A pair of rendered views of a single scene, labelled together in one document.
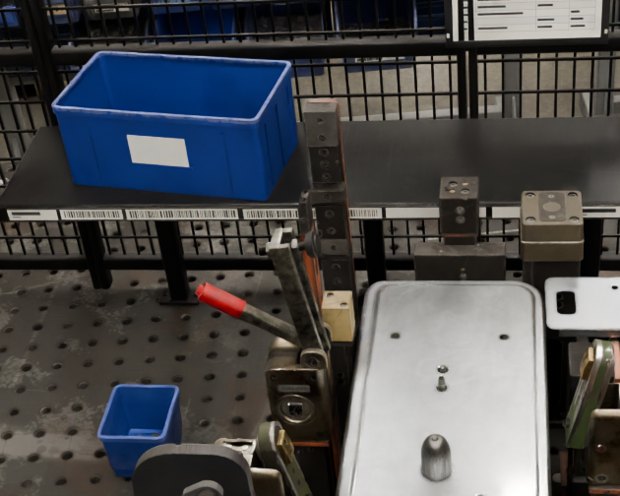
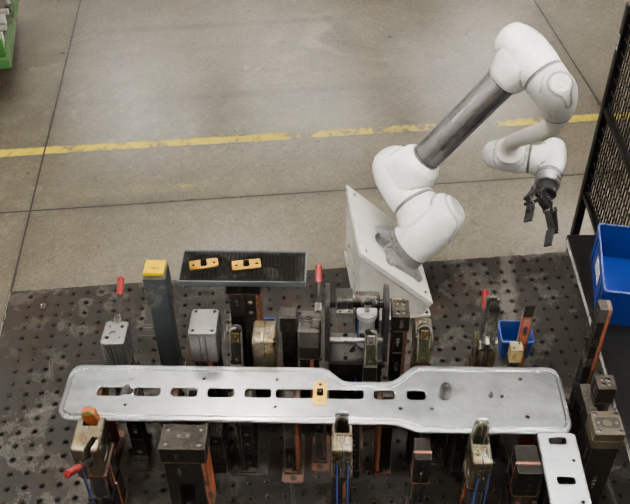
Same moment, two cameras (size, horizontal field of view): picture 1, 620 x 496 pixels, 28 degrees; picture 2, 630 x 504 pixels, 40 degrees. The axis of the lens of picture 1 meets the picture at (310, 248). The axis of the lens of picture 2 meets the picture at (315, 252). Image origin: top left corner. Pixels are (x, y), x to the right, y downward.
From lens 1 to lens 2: 1.79 m
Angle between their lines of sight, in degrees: 60
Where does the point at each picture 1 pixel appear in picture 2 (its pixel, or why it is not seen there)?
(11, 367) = (552, 292)
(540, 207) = (605, 418)
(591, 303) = (558, 450)
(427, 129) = not seen: outside the picture
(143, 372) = (561, 338)
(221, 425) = not seen: hidden behind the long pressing
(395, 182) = (624, 368)
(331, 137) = (597, 317)
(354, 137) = not seen: outside the picture
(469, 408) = (479, 405)
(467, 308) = (544, 404)
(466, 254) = (585, 403)
